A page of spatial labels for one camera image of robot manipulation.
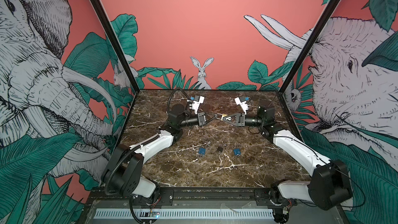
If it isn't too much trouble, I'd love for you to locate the black frame post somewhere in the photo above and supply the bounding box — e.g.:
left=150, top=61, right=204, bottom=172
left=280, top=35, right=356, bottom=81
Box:
left=279, top=0, right=341, bottom=93
left=90, top=0, right=140, bottom=93

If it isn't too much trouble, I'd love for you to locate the white slotted cable duct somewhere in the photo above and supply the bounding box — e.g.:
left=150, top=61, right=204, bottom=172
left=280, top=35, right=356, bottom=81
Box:
left=94, top=208, right=274, bottom=220

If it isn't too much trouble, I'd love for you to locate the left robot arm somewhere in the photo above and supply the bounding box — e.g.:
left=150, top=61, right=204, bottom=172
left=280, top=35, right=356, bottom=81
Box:
left=101, top=104, right=212, bottom=205

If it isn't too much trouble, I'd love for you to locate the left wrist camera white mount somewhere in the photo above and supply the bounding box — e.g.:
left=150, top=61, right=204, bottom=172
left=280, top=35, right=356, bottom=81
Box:
left=190, top=96, right=205, bottom=114

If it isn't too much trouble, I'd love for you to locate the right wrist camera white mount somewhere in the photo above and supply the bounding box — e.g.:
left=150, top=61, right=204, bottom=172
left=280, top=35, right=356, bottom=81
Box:
left=234, top=96, right=250, bottom=115

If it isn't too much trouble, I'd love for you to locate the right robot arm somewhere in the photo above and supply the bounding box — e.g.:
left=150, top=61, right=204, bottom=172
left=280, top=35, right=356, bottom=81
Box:
left=221, top=106, right=353, bottom=210

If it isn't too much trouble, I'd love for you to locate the brass padlock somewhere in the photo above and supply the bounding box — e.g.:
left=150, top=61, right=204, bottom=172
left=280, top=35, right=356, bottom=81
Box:
left=217, top=114, right=227, bottom=120

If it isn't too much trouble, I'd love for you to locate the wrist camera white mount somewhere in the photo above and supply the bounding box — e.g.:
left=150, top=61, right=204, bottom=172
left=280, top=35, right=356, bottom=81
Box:
left=190, top=96, right=205, bottom=114
left=234, top=96, right=250, bottom=115

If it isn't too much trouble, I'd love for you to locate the right black frame post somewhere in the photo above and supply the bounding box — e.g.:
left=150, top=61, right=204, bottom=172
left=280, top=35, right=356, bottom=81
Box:
left=279, top=0, right=341, bottom=93

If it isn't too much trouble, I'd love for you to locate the black mounting rail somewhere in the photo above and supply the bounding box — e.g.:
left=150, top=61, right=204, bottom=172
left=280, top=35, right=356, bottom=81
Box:
left=90, top=187, right=293, bottom=207

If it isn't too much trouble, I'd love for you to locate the blue padlock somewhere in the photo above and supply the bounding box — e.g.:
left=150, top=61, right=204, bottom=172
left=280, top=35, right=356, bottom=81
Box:
left=198, top=147, right=206, bottom=156
left=233, top=148, right=241, bottom=157

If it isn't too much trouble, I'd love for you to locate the left black frame post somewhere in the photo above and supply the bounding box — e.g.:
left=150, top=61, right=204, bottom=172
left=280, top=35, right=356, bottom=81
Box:
left=90, top=0, right=140, bottom=93

